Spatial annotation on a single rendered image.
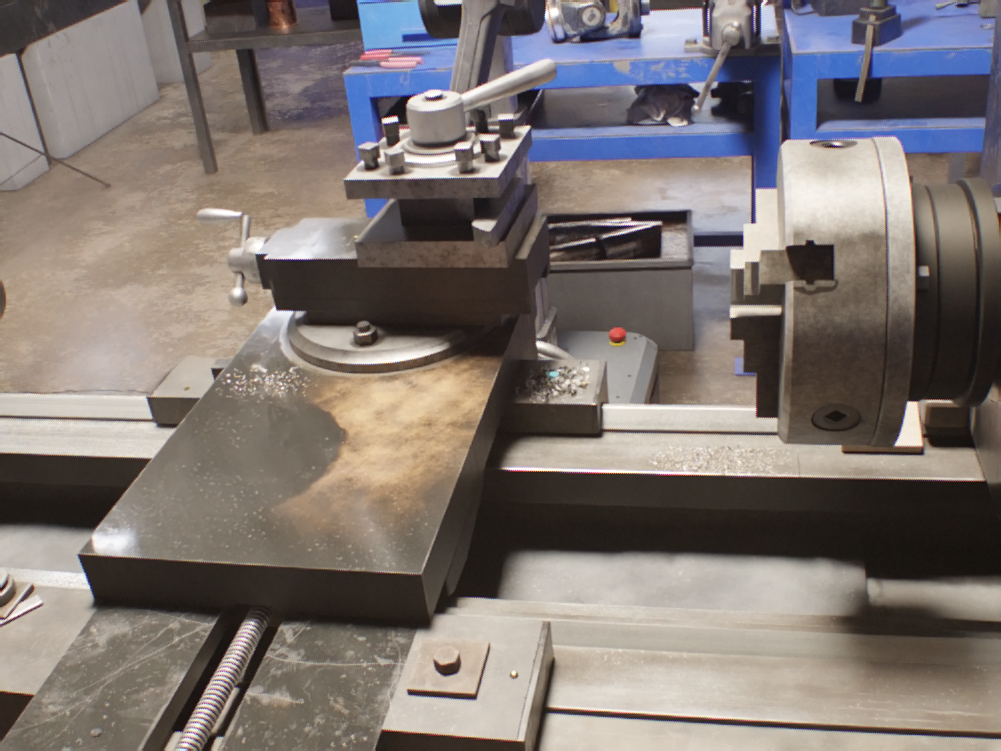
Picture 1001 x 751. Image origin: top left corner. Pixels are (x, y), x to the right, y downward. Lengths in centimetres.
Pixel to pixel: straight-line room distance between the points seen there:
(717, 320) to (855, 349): 243
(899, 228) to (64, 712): 74
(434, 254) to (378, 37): 185
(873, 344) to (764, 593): 42
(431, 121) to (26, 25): 474
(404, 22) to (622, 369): 109
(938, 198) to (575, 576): 56
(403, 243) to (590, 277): 186
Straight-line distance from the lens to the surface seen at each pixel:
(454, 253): 113
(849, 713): 90
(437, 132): 115
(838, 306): 80
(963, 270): 85
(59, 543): 143
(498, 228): 110
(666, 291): 298
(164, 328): 366
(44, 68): 580
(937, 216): 87
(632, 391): 238
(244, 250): 130
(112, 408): 142
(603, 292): 299
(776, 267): 81
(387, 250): 115
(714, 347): 308
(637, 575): 118
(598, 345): 257
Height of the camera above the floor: 150
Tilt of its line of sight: 29 degrees down
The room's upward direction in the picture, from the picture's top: 6 degrees counter-clockwise
